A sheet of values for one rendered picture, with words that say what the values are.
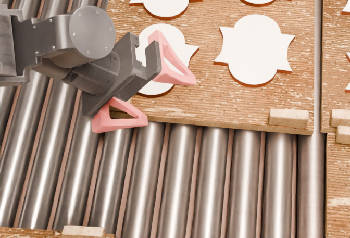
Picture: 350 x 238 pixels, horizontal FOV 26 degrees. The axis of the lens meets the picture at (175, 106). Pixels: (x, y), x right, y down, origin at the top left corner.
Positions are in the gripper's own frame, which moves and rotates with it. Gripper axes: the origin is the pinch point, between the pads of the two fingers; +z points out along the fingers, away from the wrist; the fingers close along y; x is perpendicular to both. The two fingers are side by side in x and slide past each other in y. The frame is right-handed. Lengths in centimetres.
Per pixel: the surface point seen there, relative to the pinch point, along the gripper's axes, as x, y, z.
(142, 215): -5.0, -18.0, 9.7
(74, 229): -8.5, -20.8, 0.0
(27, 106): 15.5, -27.6, -3.7
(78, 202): -1.9, -23.9, 2.9
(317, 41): 24.0, 3.3, 32.8
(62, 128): 11.2, -24.8, 0.9
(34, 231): -6.9, -26.3, -2.9
